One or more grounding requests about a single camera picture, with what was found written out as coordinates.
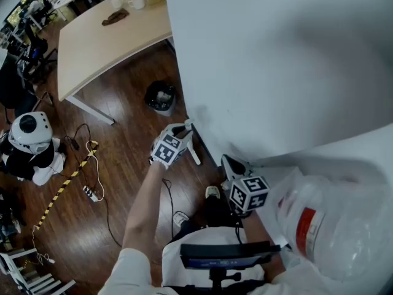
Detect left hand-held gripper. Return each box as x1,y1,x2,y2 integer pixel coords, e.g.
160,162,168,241
149,122,194,170

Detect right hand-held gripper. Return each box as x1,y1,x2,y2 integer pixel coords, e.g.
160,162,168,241
221,154,270,218

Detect person's left forearm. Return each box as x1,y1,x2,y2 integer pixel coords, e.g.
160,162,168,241
122,163,168,253

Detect person's right forearm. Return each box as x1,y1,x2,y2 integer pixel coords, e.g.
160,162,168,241
242,210,288,281

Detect person's right shoe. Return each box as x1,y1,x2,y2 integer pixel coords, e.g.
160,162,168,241
204,186,221,200

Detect person's shoe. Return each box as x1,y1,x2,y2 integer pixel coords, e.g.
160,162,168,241
173,211,189,229
204,186,221,200

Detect grey trash bin black liner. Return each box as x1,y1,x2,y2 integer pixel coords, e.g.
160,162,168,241
144,80,177,117

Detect person's black trousers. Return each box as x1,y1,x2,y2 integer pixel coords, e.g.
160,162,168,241
179,197,243,230

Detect person's left shoe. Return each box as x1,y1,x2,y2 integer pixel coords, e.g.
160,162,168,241
173,211,189,229

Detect black chest-mounted device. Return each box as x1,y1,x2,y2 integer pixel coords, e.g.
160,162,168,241
179,241,282,290

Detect wooden table white legs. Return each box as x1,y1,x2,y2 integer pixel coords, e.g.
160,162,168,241
57,0,173,125

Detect clear water jug red label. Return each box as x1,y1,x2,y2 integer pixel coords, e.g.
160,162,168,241
276,175,391,281

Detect yellow black striped tape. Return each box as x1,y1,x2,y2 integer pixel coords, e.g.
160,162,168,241
32,140,99,230

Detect brown cloth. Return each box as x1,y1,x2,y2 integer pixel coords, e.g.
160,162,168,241
101,8,130,26

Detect white humanoid robot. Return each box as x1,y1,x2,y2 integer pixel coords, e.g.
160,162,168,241
0,111,67,186

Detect person's light shirt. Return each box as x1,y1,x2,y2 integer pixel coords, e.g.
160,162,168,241
98,226,326,295

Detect black blue office chair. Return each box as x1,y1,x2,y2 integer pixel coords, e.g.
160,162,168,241
15,20,58,82

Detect thin black cable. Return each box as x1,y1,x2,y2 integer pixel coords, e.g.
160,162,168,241
161,178,176,242

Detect white cable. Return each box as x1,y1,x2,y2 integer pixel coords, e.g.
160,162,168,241
85,140,105,202

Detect white power strip with cable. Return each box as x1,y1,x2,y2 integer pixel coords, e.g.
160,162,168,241
64,123,123,247

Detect white charger with cable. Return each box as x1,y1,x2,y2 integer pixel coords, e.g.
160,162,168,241
30,226,56,264

